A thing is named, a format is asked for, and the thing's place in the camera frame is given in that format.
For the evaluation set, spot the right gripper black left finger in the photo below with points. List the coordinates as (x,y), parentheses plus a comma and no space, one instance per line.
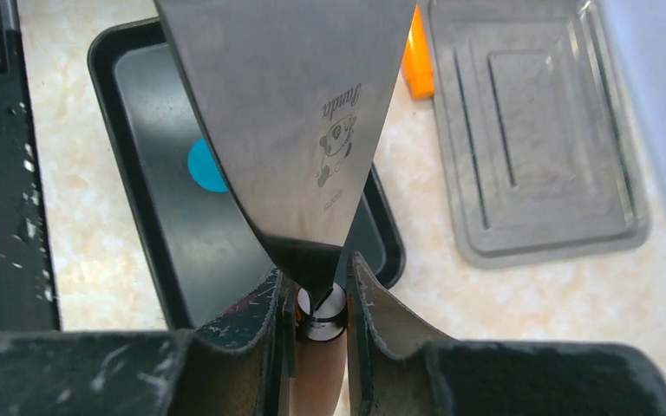
(232,365)

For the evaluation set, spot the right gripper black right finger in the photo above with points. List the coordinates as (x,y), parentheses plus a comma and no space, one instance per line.
(398,364)

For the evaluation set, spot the black baking tray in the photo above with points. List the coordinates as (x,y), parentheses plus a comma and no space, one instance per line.
(200,251)

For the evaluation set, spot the metal scraper wooden handle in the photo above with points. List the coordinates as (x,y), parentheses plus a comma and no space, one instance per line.
(292,97)

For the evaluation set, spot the round blue dough wrapper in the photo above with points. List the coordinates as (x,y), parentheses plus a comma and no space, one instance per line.
(203,169)

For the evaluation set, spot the silver metal tray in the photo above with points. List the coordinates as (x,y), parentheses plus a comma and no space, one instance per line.
(536,131)

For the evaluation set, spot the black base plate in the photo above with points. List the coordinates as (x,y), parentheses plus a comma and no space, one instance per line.
(28,299)

